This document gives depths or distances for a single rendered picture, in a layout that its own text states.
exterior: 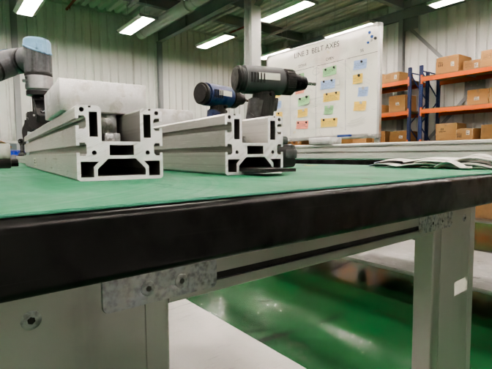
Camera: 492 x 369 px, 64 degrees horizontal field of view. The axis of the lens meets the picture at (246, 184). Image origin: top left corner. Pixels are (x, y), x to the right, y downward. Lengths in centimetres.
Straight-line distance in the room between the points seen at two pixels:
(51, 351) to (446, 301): 64
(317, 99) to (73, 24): 1014
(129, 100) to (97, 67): 1263
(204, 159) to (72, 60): 1247
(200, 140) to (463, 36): 1158
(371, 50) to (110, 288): 362
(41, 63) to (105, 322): 105
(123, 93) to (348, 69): 348
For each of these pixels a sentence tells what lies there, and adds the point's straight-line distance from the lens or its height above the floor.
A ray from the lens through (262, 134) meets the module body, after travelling 59.
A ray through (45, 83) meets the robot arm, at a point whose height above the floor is 102.
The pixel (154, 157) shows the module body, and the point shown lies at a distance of 50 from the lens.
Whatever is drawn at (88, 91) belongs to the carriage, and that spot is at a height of 89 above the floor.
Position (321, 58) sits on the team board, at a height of 177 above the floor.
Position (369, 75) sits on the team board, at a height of 151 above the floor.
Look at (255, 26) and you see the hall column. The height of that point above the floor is 375.
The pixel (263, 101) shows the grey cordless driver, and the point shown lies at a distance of 86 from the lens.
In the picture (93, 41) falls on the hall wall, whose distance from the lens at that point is 1334.
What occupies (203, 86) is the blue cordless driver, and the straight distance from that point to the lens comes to 104.
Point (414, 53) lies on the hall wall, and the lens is 1259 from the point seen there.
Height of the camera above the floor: 81
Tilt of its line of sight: 4 degrees down
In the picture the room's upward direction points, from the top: straight up
